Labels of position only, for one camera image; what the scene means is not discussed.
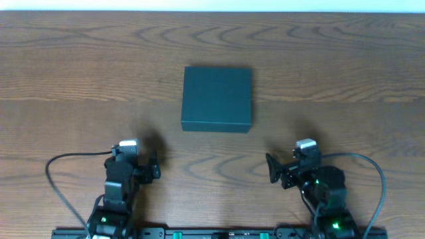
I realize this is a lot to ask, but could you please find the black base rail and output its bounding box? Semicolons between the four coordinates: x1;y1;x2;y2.
50;227;388;239

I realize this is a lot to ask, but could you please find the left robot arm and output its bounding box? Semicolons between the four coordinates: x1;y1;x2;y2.
87;150;161;238

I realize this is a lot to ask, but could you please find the black cable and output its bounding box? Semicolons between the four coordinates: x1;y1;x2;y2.
320;152;387;239
44;151;114;238

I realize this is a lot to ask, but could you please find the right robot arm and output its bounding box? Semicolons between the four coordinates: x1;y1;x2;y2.
266;150;361;238

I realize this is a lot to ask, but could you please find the left black cable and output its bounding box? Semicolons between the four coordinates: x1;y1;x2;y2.
44;151;114;238

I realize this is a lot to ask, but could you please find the black gift box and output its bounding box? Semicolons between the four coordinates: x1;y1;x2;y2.
181;66;252;133

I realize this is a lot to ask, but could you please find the right black cable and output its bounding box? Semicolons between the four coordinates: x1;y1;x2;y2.
320;152;387;239

